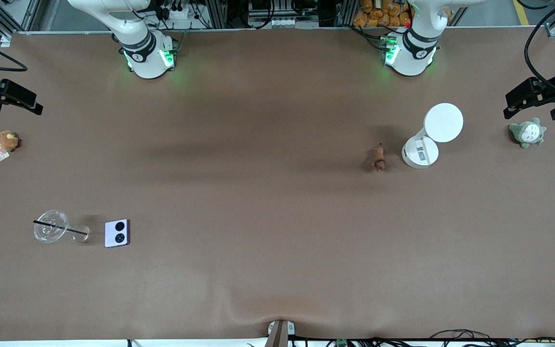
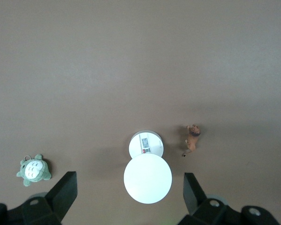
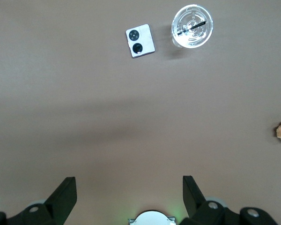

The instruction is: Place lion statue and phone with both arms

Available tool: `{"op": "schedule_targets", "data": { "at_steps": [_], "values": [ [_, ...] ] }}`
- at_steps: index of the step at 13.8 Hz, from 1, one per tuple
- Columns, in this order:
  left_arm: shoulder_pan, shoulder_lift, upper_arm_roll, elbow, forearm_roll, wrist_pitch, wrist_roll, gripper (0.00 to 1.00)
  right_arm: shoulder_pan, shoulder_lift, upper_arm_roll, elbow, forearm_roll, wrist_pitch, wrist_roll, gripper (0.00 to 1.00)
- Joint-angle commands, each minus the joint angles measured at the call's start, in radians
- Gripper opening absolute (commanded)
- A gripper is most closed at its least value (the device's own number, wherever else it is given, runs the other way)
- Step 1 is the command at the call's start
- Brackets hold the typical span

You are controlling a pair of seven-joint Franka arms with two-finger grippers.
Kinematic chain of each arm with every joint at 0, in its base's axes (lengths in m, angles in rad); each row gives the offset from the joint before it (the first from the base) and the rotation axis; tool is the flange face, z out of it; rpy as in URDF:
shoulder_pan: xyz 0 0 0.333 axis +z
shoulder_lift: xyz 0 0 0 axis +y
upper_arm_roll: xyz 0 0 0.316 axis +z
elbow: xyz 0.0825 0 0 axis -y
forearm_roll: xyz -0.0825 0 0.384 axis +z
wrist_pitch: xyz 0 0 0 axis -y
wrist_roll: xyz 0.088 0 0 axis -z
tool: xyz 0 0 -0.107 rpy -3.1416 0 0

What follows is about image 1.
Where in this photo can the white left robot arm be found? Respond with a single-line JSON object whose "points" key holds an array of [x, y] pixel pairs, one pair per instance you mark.
{"points": [[410, 60]]}

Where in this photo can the grey green plush toy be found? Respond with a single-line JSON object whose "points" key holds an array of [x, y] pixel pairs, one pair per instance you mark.
{"points": [[528, 132]]}

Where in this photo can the brown lion statue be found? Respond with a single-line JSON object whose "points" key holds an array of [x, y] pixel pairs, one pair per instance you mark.
{"points": [[379, 159]]}

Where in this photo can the white power strip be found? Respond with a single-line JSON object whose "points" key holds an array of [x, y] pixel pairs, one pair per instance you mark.
{"points": [[174, 12]]}

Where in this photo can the pile of orange buns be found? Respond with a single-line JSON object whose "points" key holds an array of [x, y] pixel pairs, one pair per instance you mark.
{"points": [[381, 14]]}

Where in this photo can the lilac flip phone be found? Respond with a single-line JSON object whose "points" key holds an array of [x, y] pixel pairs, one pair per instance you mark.
{"points": [[116, 233]]}

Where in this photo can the white round desk lamp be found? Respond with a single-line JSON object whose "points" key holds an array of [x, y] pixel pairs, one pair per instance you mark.
{"points": [[443, 123]]}

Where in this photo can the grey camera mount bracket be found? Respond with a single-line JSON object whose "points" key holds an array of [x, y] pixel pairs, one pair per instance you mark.
{"points": [[280, 332]]}

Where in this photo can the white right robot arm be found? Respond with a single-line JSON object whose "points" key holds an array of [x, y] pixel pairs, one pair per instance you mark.
{"points": [[145, 62]]}

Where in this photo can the black straw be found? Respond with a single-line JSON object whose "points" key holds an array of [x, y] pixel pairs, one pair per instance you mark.
{"points": [[60, 227]]}

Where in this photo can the brown plush toy with tag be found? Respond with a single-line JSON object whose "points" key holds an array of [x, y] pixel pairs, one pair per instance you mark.
{"points": [[6, 141]]}

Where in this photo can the grey electronics box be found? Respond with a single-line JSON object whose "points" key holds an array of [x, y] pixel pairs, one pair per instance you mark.
{"points": [[277, 21]]}

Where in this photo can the clear plastic cup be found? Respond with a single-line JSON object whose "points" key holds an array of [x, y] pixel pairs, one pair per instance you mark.
{"points": [[50, 226]]}

